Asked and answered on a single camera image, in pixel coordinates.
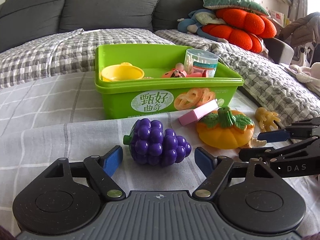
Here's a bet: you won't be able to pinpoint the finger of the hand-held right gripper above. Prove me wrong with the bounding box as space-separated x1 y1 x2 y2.
257 117 320 143
239 136 320 163

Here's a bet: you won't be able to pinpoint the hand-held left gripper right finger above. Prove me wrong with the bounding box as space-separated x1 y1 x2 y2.
192 147 285 202

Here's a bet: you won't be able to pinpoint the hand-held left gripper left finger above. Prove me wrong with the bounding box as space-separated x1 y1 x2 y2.
45 145 126 202

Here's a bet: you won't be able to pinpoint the amber toy octopus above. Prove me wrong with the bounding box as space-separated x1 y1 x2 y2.
255 107 280 131

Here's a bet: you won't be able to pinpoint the purple toy grapes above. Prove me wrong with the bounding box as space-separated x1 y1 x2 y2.
123 118 192 167

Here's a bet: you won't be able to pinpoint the green plastic box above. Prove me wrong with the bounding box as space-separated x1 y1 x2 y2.
94 44 245 120

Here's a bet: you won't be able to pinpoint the yellow toy pot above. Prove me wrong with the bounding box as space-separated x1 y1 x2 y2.
101 62 145 82

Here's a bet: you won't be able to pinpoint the pink toy pig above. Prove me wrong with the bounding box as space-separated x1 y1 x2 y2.
161 63 209 78

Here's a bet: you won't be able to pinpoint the clear cotton swab container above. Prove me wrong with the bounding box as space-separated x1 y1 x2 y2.
184 49 219 78

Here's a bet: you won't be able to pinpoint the tan toy starfish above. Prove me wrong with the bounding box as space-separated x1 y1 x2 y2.
244 137 267 149

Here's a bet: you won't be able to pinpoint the orange toy pumpkin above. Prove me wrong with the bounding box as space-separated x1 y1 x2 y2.
196 107 255 150

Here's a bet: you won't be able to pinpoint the pink eraser block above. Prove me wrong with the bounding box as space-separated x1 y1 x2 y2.
178 99 219 127

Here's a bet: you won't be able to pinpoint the grey white patterned quilt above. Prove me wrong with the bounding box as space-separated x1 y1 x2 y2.
155 29 320 125

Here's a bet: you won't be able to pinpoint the grey grid-pattern cloth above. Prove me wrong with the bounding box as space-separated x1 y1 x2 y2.
0 71 320 233

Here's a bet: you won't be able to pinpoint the cream plush toy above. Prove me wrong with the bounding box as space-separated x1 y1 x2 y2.
289 62 320 90

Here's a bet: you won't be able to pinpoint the white plastic object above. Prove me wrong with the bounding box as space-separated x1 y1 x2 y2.
291 40 320 64

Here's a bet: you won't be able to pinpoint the brown jacket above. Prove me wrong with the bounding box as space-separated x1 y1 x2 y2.
279 12 320 48

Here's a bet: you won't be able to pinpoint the orange pumpkin cushion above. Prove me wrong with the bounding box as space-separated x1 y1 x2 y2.
201 8 277 53

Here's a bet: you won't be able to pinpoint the blue monkey plush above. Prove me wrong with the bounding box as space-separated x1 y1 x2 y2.
177 9 229 43

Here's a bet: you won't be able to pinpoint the green snowflake pillow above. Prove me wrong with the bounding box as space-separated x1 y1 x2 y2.
202 0 270 17

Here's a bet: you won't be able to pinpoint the dark grey sofa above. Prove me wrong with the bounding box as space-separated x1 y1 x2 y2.
0 0 295 65

